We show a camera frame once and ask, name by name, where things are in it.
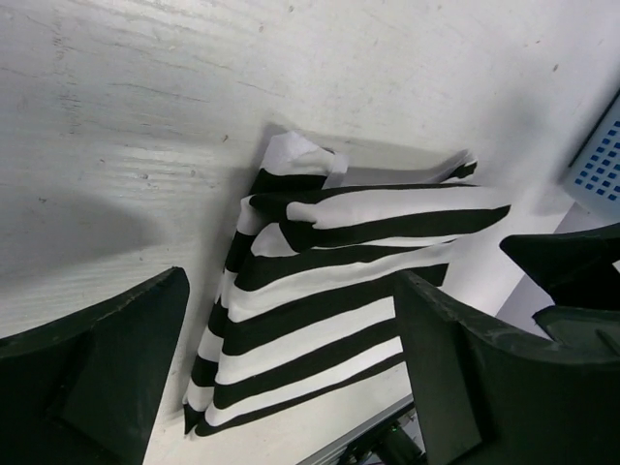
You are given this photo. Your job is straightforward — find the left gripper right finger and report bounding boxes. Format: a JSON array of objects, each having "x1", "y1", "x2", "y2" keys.
[{"x1": 394, "y1": 271, "x2": 619, "y2": 464}]

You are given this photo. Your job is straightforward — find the black white striped tank top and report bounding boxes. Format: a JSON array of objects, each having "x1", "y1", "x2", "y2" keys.
[{"x1": 183, "y1": 132, "x2": 510, "y2": 437}]

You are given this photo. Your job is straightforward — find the aluminium rail frame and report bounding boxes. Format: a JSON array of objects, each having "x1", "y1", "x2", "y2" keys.
[{"x1": 300, "y1": 394, "x2": 427, "y2": 465}]

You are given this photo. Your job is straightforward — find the white plastic basket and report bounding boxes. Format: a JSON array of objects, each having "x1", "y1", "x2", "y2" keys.
[{"x1": 563, "y1": 92, "x2": 620, "y2": 223}]

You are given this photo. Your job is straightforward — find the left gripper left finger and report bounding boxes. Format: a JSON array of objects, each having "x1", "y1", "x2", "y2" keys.
[{"x1": 1, "y1": 267, "x2": 189, "y2": 464}]

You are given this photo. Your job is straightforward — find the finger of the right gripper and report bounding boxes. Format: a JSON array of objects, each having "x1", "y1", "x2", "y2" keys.
[
  {"x1": 533, "y1": 305, "x2": 619, "y2": 357},
  {"x1": 500, "y1": 223, "x2": 619, "y2": 305}
]

